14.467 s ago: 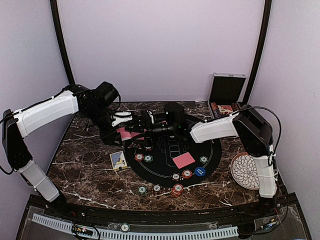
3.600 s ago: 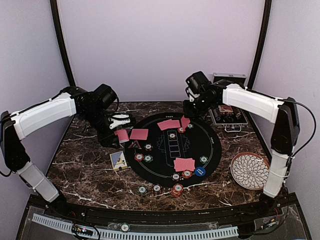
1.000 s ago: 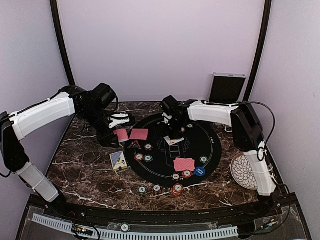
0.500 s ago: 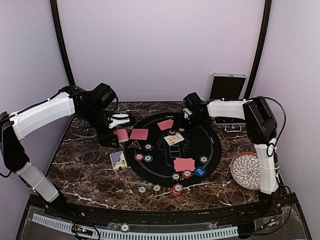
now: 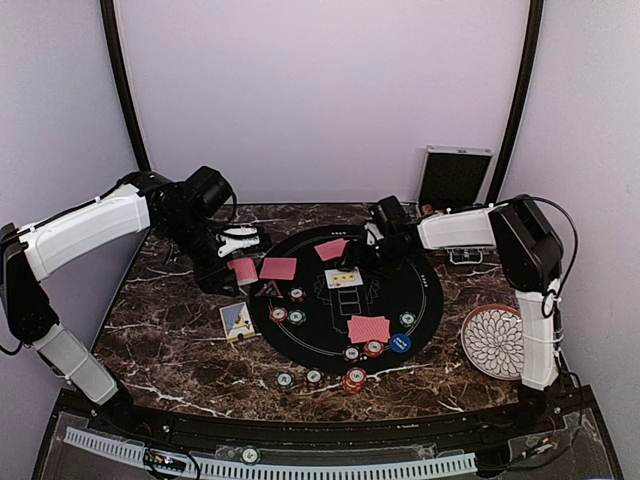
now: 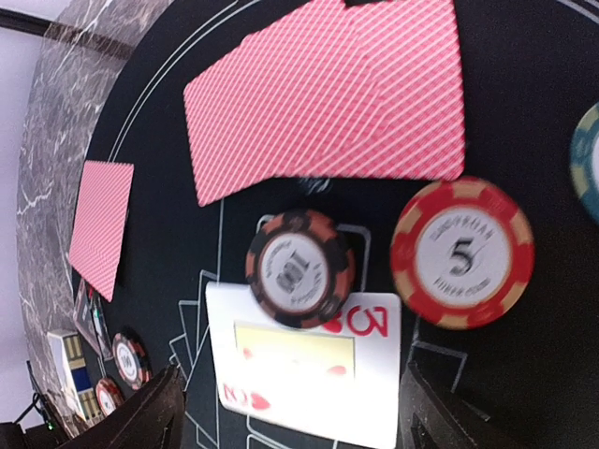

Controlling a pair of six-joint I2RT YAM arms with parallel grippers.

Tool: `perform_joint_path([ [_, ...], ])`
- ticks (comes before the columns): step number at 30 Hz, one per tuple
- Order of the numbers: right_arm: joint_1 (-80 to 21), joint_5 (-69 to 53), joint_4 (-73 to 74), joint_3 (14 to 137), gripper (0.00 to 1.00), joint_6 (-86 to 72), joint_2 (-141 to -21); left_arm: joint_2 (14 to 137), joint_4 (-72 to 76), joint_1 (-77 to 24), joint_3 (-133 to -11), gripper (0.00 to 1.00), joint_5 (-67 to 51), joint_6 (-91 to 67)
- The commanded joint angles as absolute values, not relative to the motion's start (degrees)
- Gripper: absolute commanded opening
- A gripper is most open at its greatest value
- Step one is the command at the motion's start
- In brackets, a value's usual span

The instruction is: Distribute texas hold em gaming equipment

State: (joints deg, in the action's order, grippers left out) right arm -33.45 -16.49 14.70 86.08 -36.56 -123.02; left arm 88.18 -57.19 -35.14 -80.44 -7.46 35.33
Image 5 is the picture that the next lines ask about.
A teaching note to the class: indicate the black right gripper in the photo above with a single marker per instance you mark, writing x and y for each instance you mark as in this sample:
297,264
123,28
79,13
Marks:
360,254

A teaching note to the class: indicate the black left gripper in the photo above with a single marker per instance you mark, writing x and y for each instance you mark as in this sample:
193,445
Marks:
211,277

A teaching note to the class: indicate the red-backed playing card deck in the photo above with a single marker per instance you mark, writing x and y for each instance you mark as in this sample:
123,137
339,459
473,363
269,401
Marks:
244,270

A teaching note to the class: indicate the red-backed card seat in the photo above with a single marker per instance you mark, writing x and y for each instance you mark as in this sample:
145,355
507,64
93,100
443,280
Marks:
332,249
278,268

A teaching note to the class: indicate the red-backed card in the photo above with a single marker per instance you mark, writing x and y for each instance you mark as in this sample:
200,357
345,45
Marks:
372,331
360,322

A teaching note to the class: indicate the green chip seat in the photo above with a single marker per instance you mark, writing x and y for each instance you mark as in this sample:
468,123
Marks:
407,319
297,317

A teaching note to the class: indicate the black chip seat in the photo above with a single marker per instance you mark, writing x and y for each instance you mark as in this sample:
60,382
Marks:
297,294

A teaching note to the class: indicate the black 100 poker chip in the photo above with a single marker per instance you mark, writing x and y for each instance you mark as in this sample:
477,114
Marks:
351,354

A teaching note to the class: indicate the green poker chip stack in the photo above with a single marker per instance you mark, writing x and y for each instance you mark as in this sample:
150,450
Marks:
284,381

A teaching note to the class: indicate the red poker chip stack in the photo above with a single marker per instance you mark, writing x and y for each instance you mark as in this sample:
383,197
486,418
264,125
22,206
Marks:
354,380

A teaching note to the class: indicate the black poker chip stack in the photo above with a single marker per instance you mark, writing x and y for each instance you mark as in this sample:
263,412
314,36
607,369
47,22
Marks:
314,377

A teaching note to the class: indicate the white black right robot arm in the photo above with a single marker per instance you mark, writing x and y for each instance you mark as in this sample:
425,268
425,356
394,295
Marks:
529,250

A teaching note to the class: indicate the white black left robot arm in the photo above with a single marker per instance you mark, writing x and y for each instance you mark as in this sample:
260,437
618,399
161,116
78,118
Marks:
139,201

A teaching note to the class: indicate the yellow blue card box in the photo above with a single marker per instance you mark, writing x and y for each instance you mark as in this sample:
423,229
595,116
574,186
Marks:
237,322

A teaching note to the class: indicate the red triangular all-in marker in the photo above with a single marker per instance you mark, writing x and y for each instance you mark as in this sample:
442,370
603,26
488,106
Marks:
270,290

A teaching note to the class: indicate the round black poker mat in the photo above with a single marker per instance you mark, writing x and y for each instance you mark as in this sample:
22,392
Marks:
321,340

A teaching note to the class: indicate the blue round blind button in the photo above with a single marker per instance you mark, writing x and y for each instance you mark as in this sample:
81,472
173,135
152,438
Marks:
400,343

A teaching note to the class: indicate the aluminium poker chip case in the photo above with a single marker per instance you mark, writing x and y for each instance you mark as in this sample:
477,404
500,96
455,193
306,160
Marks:
452,175

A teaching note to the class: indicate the floral patterned ceramic plate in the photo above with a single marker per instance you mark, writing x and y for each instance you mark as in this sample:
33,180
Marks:
492,339

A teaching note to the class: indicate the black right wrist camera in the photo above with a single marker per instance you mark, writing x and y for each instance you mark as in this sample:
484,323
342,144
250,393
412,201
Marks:
389,221

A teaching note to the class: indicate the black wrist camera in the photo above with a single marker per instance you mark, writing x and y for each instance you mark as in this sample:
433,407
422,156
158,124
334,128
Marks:
211,190
389,221

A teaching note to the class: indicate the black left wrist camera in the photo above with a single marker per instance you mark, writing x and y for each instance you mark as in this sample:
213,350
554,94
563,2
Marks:
211,190

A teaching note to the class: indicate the green chip on rail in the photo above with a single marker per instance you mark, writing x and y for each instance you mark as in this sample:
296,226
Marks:
250,455

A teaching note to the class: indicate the white slotted cable duct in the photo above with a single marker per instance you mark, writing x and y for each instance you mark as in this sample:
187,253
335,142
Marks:
165,464

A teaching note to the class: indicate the black front rail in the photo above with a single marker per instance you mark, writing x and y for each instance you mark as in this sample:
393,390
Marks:
579,427

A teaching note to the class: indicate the black left frame post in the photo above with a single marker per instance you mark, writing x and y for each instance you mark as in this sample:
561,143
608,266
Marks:
119,71

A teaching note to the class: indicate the black frame post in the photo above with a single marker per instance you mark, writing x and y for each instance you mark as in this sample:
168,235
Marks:
119,71
523,79

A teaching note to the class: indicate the black right frame post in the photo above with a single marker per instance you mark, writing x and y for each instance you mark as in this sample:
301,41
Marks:
523,79

